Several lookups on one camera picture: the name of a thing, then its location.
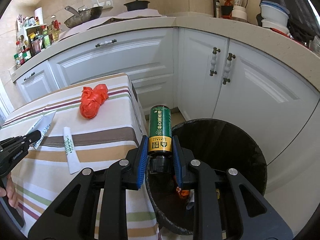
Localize pale stove cover cloth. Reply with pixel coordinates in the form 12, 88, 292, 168
58, 9, 167, 40

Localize large white cabinet door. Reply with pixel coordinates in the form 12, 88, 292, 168
212, 41, 316, 196

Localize wide drawer handle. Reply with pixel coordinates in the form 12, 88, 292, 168
96, 39, 117, 48

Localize orange and white snack packet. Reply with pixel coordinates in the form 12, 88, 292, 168
176, 186, 190, 200

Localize metal wok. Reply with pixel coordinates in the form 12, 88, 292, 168
64, 5, 104, 29

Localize crumpled red plastic bag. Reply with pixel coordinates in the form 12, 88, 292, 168
79, 84, 109, 120

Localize paper towel roll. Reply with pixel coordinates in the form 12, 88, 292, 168
34, 7, 43, 25

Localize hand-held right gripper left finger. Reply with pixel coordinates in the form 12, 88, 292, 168
27, 135, 149, 240

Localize small white drawer front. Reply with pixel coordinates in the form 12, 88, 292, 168
15, 62, 54, 103

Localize silver white wrapper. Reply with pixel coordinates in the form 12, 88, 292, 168
25, 110, 57, 150

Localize green and gold bottle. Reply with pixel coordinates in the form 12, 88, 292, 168
147, 104, 173, 174

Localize narrow door handle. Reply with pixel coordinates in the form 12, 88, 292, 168
209, 47, 221, 77

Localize black lidded pot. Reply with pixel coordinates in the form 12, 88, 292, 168
124, 0, 150, 12

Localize dark hanging cloth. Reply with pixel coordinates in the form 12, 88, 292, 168
261, 0, 320, 41

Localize striped tablecloth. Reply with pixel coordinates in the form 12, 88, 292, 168
0, 73, 160, 240

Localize wide white drawer front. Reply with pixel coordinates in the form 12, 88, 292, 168
49, 29, 175, 85

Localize black trash bin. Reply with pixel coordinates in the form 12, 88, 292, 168
145, 119, 268, 235

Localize long white torn wrapper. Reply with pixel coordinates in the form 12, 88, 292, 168
186, 189, 196, 210

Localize large door handle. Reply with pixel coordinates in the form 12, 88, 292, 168
223, 53, 236, 85

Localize black container with orange top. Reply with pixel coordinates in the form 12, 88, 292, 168
221, 0, 234, 19

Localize lower white drawer front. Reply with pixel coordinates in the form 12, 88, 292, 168
132, 74, 175, 116

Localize person's left hand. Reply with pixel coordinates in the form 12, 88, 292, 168
0, 174, 19, 208

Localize narrow white cabinet door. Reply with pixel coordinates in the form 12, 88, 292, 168
179, 29, 229, 121

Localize double wall outlet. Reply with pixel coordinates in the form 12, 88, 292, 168
91, 0, 112, 8

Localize white ceramic jar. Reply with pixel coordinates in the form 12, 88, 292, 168
231, 5, 248, 22

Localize beige kitchen countertop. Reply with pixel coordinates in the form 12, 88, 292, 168
9, 11, 320, 93

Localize white door frame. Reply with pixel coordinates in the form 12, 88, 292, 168
0, 80, 15, 121

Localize stacked white bowls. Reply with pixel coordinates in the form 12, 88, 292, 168
260, 0, 290, 34

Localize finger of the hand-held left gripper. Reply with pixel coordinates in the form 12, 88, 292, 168
15, 130, 42, 147

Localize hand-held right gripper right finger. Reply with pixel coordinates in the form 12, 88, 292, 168
172, 135, 294, 240

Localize rack of condiment bottles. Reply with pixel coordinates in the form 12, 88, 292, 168
14, 14, 62, 68

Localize white packet with green print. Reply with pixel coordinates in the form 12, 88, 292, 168
62, 127, 82, 175

